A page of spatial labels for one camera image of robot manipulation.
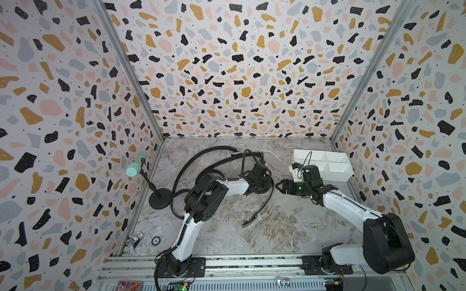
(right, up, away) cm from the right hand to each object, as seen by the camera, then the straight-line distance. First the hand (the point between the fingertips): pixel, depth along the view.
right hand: (284, 186), depth 88 cm
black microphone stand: (-62, -7, +4) cm, 63 cm away
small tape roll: (-58, -23, -8) cm, 63 cm away
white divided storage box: (+32, +9, +15) cm, 36 cm away
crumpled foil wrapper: (-5, -34, -18) cm, 39 cm away
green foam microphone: (-59, +10, -24) cm, 64 cm away
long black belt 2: (-27, +14, +21) cm, 37 cm away
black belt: (-7, +2, 0) cm, 8 cm away
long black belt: (-56, -4, +5) cm, 56 cm away
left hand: (-2, +1, +9) cm, 9 cm away
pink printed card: (-62, -34, -20) cm, 74 cm away
